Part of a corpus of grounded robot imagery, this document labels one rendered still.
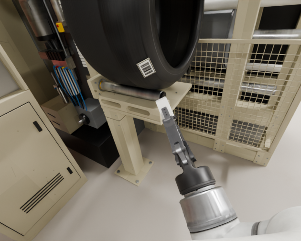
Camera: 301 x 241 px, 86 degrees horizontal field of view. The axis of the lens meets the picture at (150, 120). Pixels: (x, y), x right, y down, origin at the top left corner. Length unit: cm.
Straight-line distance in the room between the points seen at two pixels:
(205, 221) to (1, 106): 101
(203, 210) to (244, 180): 123
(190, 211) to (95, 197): 123
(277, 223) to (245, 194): 123
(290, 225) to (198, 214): 14
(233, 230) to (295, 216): 11
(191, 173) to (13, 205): 117
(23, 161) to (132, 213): 79
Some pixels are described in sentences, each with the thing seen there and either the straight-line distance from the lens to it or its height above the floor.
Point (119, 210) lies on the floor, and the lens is 140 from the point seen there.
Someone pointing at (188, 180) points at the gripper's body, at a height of 95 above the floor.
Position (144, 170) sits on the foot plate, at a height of 1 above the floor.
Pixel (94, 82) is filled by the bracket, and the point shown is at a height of 93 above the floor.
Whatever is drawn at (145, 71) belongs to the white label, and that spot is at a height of 104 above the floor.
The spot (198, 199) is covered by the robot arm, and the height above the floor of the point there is 95.
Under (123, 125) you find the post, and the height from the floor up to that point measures 57.
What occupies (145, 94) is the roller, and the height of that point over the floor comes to 91.
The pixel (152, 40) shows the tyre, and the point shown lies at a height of 113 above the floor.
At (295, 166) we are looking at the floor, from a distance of 179.
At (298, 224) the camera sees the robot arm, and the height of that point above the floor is 104.
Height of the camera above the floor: 123
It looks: 38 degrees down
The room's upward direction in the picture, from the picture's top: 9 degrees counter-clockwise
